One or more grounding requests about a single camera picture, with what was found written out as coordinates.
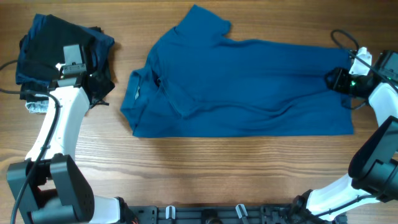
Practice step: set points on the navy folded garment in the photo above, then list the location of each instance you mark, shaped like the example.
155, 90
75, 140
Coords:
47, 37

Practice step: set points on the light blue folded jeans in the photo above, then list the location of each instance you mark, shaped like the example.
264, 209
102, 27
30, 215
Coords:
39, 107

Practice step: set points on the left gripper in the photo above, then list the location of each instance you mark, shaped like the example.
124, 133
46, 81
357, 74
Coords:
108, 85

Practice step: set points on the left white clip on rail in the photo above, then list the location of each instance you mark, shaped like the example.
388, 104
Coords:
170, 212

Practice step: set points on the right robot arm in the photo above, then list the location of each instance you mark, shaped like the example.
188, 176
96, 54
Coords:
372, 173

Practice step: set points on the black folded garment on top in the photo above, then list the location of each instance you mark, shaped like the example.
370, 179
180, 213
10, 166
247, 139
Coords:
43, 48

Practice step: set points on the black folded garment underneath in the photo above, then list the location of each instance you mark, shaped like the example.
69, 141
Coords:
99, 47

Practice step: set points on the white clip on rail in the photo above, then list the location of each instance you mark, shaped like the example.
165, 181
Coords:
242, 213
170, 212

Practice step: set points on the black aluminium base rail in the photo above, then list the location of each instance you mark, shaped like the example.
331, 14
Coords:
264, 214

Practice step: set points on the right white clip on rail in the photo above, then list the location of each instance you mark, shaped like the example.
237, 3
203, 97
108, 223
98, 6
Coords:
242, 213

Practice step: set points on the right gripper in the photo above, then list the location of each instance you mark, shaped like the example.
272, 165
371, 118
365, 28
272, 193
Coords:
338, 83

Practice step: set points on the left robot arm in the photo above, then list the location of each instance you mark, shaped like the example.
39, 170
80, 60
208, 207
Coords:
48, 186

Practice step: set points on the blue polo shirt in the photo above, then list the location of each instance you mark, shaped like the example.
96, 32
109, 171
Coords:
198, 83

